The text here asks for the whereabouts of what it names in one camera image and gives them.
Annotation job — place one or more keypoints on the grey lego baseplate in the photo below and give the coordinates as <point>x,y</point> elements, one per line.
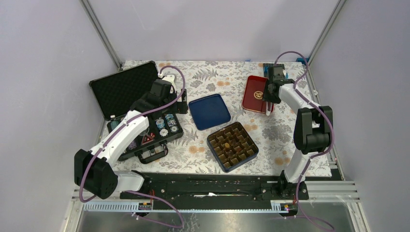
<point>266,66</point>

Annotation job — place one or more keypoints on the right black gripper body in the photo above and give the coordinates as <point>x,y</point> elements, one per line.
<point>270,97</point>

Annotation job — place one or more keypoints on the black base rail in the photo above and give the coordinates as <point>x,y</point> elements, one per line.
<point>221,192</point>

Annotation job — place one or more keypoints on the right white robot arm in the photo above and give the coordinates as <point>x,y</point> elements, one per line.
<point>313,131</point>

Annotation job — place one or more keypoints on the floral tablecloth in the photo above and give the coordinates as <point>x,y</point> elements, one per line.
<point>272,134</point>

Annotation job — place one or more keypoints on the black poker chip case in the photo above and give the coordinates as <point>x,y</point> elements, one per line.
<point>115,95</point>

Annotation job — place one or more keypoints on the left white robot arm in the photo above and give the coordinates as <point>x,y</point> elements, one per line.
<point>93,171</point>

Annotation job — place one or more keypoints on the blue tin lid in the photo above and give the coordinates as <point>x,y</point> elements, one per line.
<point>209,111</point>

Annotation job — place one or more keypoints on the blue corner bracket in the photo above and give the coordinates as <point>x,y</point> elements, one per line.
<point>302,60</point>

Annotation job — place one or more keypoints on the red triangle card box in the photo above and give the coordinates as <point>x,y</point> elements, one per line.
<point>148,138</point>

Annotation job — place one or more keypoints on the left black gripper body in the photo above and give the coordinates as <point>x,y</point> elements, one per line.
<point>179,107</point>

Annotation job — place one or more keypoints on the red square tray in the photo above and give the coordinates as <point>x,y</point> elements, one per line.
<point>253,94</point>

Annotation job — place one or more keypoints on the blue chocolate tin box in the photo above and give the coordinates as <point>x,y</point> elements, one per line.
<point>239,152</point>

